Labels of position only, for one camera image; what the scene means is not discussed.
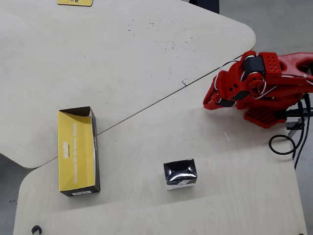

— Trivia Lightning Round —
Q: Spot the white upper arm cable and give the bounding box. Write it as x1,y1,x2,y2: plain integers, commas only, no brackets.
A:
254,73,309,99

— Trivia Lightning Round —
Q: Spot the large open black yellow box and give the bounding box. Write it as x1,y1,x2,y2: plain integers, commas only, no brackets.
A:
57,106,101,197

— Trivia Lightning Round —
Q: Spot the black table clamp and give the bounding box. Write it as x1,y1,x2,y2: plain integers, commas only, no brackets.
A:
285,107,306,131

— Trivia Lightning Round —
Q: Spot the red perforated robot base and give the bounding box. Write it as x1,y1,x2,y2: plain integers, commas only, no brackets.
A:
244,97,302,129

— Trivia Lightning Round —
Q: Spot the small black white box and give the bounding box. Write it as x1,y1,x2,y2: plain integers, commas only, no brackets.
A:
163,158,198,191

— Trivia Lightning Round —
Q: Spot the yellow card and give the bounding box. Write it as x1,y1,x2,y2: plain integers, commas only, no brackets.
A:
57,0,94,7

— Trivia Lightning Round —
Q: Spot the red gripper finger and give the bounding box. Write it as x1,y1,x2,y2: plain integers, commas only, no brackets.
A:
204,98,237,111
202,84,220,106

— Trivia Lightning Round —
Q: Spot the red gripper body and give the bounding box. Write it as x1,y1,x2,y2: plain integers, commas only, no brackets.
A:
215,88,250,109

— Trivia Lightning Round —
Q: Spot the black power cable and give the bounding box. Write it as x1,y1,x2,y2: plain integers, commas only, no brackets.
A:
268,94,312,170

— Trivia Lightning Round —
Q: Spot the white wrist servo cable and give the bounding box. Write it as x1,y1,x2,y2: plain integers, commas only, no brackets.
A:
212,60,246,93

